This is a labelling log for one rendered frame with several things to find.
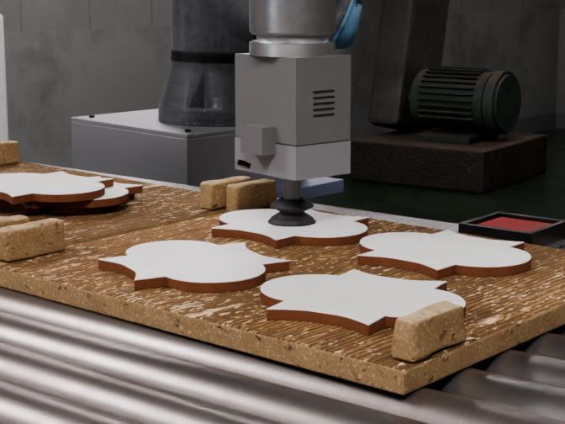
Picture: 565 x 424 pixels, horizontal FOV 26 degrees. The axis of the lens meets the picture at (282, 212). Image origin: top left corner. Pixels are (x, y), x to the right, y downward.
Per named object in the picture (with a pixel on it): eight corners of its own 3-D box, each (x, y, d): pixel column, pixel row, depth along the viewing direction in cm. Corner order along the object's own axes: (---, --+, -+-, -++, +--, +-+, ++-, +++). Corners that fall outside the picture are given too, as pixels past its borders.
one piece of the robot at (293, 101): (203, 11, 105) (205, 198, 109) (269, 13, 99) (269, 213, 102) (290, 9, 112) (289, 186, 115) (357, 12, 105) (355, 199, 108)
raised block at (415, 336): (444, 337, 78) (445, 297, 77) (469, 343, 76) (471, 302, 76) (388, 359, 73) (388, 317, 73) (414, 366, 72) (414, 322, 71)
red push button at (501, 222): (499, 230, 120) (500, 215, 120) (556, 238, 116) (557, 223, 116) (469, 240, 115) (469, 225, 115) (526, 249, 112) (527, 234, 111)
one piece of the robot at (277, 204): (261, 194, 109) (261, 216, 109) (289, 201, 106) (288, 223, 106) (294, 190, 111) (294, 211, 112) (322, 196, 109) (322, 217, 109)
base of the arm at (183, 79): (221, 111, 185) (222, 45, 183) (286, 122, 173) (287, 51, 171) (137, 117, 175) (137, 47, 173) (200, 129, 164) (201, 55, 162)
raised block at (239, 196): (265, 204, 122) (265, 176, 122) (279, 206, 121) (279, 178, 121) (224, 212, 118) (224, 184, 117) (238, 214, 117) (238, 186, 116)
